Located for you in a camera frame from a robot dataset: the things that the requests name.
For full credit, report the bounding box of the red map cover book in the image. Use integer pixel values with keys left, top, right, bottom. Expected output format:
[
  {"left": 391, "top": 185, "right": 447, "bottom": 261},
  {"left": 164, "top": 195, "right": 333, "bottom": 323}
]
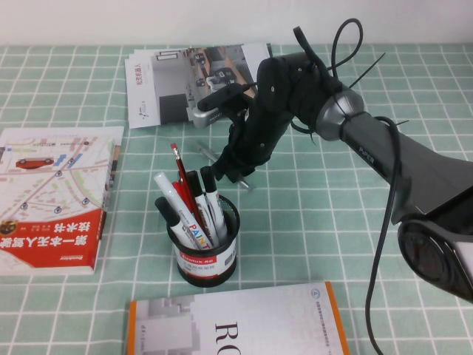
[{"left": 0, "top": 126, "right": 125, "bottom": 277}]

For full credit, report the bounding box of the short black-capped white marker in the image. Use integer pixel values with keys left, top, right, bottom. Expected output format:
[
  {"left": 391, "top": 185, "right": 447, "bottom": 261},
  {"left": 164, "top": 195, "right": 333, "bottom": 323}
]
[{"left": 154, "top": 196, "right": 197, "bottom": 249}]

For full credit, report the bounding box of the white book orange edge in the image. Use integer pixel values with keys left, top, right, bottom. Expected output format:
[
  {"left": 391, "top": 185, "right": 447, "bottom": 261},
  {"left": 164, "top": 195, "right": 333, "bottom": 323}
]
[{"left": 126, "top": 281, "right": 350, "bottom": 355}]

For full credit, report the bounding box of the black mesh pen holder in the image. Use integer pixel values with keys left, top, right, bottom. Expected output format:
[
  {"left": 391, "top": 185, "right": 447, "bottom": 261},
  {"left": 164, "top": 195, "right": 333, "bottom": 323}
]
[{"left": 166, "top": 195, "right": 241, "bottom": 288}]

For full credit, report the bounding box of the white brochure sheet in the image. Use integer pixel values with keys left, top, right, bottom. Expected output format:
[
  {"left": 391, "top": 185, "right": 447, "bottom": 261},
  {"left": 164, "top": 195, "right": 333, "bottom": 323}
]
[{"left": 127, "top": 43, "right": 275, "bottom": 75}]

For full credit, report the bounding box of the office photo brochure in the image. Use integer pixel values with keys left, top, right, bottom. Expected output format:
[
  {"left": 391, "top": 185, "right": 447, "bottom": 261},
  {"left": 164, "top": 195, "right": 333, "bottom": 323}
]
[{"left": 124, "top": 43, "right": 275, "bottom": 130}]

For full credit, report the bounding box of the black cable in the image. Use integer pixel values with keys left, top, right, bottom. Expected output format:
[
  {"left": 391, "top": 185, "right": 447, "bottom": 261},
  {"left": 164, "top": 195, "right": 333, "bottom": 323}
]
[{"left": 293, "top": 18, "right": 407, "bottom": 355}]

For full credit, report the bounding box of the black zip tie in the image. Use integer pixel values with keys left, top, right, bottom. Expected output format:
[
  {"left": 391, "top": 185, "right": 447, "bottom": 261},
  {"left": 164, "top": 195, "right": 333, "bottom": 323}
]
[
  {"left": 341, "top": 52, "right": 387, "bottom": 92},
  {"left": 338, "top": 110, "right": 410, "bottom": 140}
]

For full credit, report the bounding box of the green checkered tablecloth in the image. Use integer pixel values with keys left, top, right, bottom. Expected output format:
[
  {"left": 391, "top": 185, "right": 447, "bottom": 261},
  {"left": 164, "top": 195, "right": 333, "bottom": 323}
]
[{"left": 0, "top": 43, "right": 473, "bottom": 355}]

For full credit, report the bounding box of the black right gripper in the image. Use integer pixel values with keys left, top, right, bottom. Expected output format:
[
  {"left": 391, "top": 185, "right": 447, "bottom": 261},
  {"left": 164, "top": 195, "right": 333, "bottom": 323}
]
[{"left": 210, "top": 52, "right": 350, "bottom": 186}]

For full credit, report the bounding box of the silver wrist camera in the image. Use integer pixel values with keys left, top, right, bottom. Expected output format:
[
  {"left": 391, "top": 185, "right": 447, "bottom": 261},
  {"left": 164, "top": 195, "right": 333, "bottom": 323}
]
[{"left": 191, "top": 84, "right": 256, "bottom": 129}]

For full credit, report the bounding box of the red pencil with eraser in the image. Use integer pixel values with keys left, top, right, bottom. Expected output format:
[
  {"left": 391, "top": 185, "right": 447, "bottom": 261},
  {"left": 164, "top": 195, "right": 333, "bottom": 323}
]
[{"left": 169, "top": 143, "right": 203, "bottom": 223}]

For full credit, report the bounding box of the black-capped marker red print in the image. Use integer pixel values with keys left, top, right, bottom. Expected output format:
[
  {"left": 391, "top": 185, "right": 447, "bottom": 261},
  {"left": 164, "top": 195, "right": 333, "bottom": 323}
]
[{"left": 185, "top": 170, "right": 216, "bottom": 245}]

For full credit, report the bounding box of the white paint marker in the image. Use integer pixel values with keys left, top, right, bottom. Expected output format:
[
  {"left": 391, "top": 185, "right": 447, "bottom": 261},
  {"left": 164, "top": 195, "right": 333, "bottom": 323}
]
[{"left": 152, "top": 172, "right": 214, "bottom": 251}]

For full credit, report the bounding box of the silver pen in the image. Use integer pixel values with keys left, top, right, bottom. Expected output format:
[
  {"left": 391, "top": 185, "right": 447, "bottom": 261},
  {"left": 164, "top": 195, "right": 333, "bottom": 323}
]
[{"left": 194, "top": 141, "right": 255, "bottom": 192}]

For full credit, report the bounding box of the black-capped marker black print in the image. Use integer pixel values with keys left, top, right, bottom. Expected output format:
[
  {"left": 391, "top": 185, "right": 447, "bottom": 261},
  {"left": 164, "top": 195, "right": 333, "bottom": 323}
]
[{"left": 199, "top": 166, "right": 228, "bottom": 247}]

